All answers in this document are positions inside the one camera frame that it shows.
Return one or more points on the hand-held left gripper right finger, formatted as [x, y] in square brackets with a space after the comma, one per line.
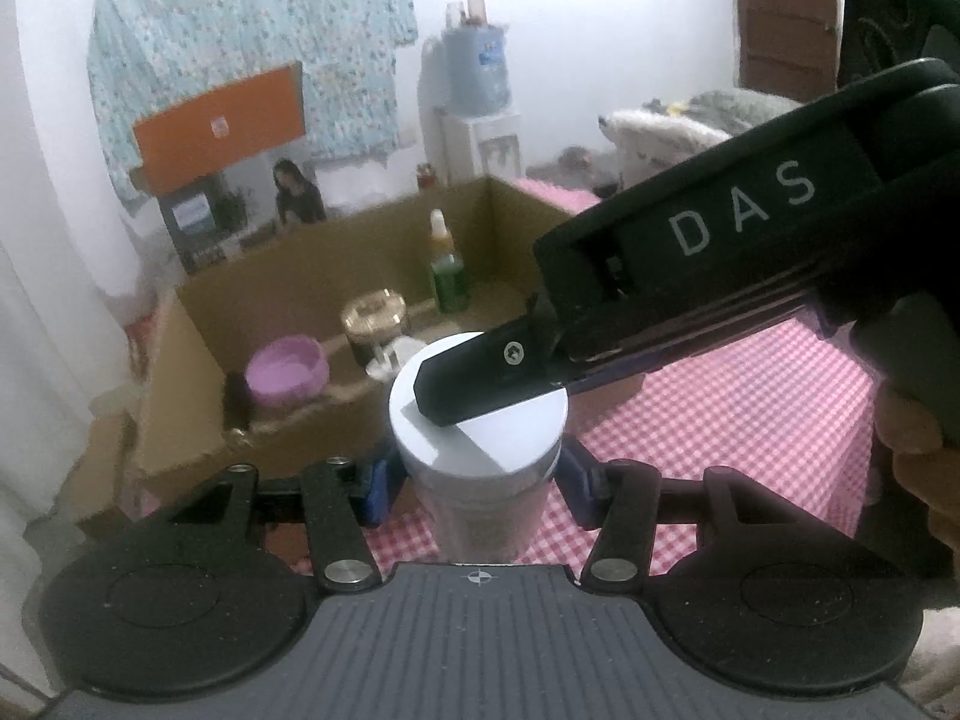
[574, 484]

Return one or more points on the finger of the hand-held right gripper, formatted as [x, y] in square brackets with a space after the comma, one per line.
[607, 381]
[480, 379]

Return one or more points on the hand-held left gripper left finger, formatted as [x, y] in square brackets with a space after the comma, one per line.
[375, 491]

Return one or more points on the white lid jar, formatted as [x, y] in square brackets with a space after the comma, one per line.
[495, 454]

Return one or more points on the white charger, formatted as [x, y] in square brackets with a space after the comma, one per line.
[386, 360]

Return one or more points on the green dropper bottle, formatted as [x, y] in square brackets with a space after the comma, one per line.
[448, 277]

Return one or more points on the jar with gold lid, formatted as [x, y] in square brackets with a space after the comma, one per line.
[375, 315]

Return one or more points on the pink bowl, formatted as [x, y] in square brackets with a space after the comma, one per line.
[285, 371]

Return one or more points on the black bottle gold neck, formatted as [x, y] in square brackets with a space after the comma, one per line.
[238, 401]

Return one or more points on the brown cardboard box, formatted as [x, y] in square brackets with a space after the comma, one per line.
[300, 270]

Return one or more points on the person's right hand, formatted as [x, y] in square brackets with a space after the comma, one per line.
[915, 472]

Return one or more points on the pink checkered bedsheet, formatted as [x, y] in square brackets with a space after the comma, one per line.
[712, 427]

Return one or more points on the grey white plush cushion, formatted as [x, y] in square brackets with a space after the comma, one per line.
[720, 111]

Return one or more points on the red bottle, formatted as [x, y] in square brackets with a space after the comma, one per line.
[427, 176]

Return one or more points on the brown wooden door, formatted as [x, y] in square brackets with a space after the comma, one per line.
[787, 15]

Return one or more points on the small cardboard box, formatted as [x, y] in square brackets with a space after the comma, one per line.
[112, 472]

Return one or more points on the blue water bottle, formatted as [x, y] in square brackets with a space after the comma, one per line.
[476, 67]

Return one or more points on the small pink bottle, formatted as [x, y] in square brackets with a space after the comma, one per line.
[475, 7]

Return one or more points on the white curtain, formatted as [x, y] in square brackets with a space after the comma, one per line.
[45, 360]

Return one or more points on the small white bottle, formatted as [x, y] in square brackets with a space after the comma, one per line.
[454, 13]

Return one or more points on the floral curtain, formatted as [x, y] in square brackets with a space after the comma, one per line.
[247, 15]

